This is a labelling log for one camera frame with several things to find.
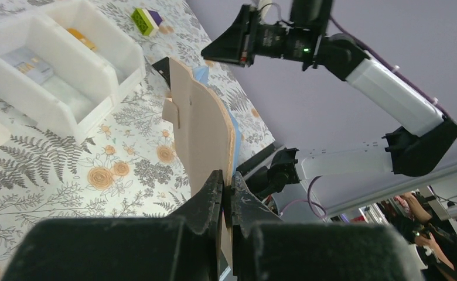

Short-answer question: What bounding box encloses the dark grey credit card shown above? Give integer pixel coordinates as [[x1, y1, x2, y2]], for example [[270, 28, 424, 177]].
[[152, 57, 171, 87]]

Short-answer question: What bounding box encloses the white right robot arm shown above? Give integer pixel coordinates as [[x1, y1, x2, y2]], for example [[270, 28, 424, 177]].
[[201, 1, 457, 198]]

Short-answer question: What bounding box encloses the green white purple toy block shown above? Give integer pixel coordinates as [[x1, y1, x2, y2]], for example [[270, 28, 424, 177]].
[[131, 8, 163, 37]]

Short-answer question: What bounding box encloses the person in black shirt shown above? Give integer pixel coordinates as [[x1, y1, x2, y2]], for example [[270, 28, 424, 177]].
[[390, 192, 457, 280]]

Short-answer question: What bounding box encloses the white VIP card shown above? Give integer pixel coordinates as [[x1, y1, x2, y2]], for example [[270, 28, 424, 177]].
[[1, 47, 54, 84]]

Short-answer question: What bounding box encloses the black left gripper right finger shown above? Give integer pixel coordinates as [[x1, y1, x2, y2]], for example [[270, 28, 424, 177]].
[[230, 173, 424, 280]]

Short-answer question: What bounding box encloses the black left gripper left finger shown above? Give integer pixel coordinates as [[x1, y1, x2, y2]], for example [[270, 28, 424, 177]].
[[3, 170, 224, 280]]

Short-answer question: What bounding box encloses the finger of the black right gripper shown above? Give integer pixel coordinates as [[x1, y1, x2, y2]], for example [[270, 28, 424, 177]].
[[201, 4, 252, 67]]

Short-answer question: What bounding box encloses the beige leather card holder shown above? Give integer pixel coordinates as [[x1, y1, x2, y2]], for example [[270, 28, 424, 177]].
[[162, 58, 236, 280]]

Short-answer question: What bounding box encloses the orange gold card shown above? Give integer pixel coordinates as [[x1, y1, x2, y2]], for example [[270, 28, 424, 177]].
[[67, 28, 97, 51]]

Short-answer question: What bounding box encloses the white two-compartment plastic bin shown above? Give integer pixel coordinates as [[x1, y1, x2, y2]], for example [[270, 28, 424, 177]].
[[0, 1, 146, 143]]

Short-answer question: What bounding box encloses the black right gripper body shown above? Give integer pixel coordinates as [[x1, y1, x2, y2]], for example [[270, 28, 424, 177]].
[[245, 15, 322, 64]]

